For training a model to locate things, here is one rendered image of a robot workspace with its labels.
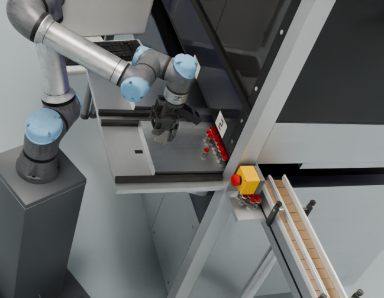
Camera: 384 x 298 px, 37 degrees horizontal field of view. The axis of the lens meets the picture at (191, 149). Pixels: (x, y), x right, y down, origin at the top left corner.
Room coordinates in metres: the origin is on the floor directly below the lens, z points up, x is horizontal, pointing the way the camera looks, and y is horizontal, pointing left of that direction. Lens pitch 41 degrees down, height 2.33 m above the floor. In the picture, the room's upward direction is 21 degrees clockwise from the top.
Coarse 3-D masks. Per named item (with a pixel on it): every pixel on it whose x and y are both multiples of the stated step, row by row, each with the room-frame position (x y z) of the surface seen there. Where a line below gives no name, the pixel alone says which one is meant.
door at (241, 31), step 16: (240, 0) 1.87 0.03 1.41; (256, 0) 1.78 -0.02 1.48; (272, 0) 1.70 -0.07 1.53; (288, 0) 1.63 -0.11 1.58; (224, 16) 1.92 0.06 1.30; (240, 16) 1.83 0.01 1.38; (256, 16) 1.75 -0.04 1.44; (272, 16) 1.67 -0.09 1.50; (224, 32) 1.89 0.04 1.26; (240, 32) 1.80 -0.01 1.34; (256, 32) 1.72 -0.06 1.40; (272, 32) 1.64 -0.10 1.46; (224, 48) 1.85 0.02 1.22; (240, 48) 1.76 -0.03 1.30; (256, 48) 1.68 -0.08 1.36; (240, 64) 1.73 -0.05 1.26; (256, 64) 1.65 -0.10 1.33; (240, 80) 1.70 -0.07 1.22
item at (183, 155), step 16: (144, 128) 1.67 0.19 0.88; (192, 128) 1.77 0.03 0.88; (208, 128) 1.81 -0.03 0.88; (144, 144) 1.57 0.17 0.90; (160, 144) 1.62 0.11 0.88; (176, 144) 1.65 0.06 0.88; (192, 144) 1.68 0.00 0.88; (160, 160) 1.53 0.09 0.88; (176, 160) 1.57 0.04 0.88; (192, 160) 1.60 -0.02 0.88; (208, 160) 1.63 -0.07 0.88
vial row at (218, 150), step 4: (212, 128) 1.76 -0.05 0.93; (212, 132) 1.74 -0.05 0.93; (216, 132) 1.74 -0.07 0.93; (216, 136) 1.72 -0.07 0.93; (212, 140) 1.71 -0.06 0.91; (216, 140) 1.70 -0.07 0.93; (212, 144) 1.71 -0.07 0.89; (216, 144) 1.69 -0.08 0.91; (220, 144) 1.69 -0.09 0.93; (212, 148) 1.69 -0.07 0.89; (216, 148) 1.67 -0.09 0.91; (220, 148) 1.66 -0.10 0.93; (216, 152) 1.67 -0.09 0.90; (220, 152) 1.66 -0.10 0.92; (224, 152) 1.65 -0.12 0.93; (216, 156) 1.66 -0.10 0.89; (220, 156) 1.64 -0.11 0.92; (224, 156) 1.63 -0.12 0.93; (220, 160) 1.63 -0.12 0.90; (224, 160) 1.62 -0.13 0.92; (220, 164) 1.62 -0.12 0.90; (224, 164) 1.62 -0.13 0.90
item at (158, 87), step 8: (160, 80) 1.99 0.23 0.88; (152, 88) 1.92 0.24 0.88; (160, 88) 1.94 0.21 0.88; (192, 88) 2.02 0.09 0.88; (144, 96) 1.85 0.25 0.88; (152, 96) 1.87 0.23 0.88; (192, 96) 1.97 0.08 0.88; (200, 96) 1.99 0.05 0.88; (136, 104) 1.79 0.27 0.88; (144, 104) 1.81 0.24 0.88; (152, 104) 1.82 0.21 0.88; (192, 104) 1.92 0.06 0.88; (200, 104) 1.94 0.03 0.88; (200, 112) 1.87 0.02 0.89; (208, 112) 1.89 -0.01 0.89
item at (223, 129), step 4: (220, 112) 1.71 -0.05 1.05; (220, 116) 1.70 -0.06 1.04; (216, 120) 1.72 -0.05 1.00; (220, 120) 1.70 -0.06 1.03; (216, 124) 1.71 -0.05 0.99; (224, 124) 1.66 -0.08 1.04; (220, 128) 1.68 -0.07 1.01; (224, 128) 1.65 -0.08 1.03; (220, 132) 1.67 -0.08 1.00; (224, 132) 1.65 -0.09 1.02
